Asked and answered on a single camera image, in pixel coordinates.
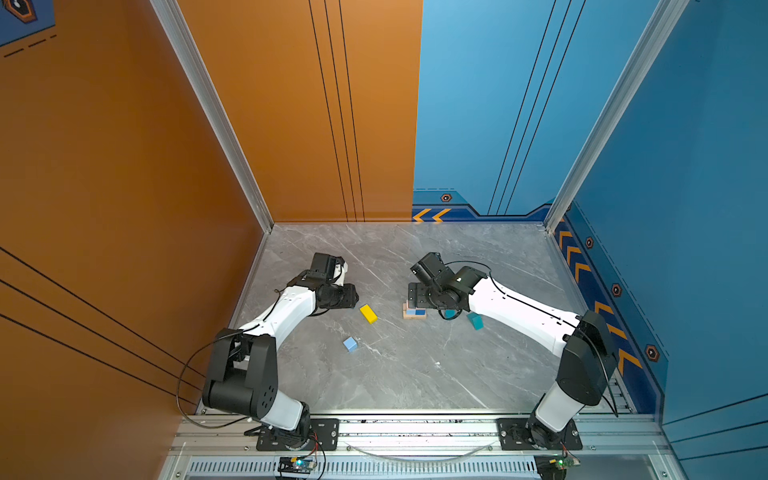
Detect natural wood block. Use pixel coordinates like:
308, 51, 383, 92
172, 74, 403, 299
403, 304, 427, 320

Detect right circuit board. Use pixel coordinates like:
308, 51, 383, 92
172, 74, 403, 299
549, 454, 581, 470

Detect circuit board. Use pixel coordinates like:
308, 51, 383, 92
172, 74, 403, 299
549, 454, 581, 470
277, 456, 318, 477

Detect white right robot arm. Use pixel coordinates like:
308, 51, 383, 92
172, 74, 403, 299
407, 255, 618, 450

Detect yellow wood block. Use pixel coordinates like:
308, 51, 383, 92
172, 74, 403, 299
360, 305, 378, 324

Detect left circuit board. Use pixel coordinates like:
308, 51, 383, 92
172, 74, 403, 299
277, 456, 318, 477

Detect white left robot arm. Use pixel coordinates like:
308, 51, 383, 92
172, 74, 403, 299
202, 258, 359, 449

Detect aluminium corner post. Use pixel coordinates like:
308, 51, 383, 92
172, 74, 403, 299
543, 0, 689, 235
150, 0, 274, 235

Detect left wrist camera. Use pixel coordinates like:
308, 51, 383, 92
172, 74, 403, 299
306, 252, 348, 285

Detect aluminium corner post right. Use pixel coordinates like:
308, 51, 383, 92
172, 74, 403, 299
543, 0, 689, 235

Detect teal wood block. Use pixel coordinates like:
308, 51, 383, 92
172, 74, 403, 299
467, 312, 484, 330

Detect aluminium corner post left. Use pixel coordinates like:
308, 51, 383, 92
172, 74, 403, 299
150, 0, 274, 235

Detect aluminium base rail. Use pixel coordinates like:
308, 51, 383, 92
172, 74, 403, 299
159, 411, 686, 479

